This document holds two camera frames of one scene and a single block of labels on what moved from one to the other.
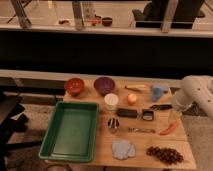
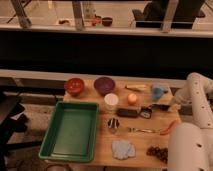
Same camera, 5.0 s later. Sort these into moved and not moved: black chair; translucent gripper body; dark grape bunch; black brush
Moved: translucent gripper body
Not moved: dark grape bunch; black chair; black brush
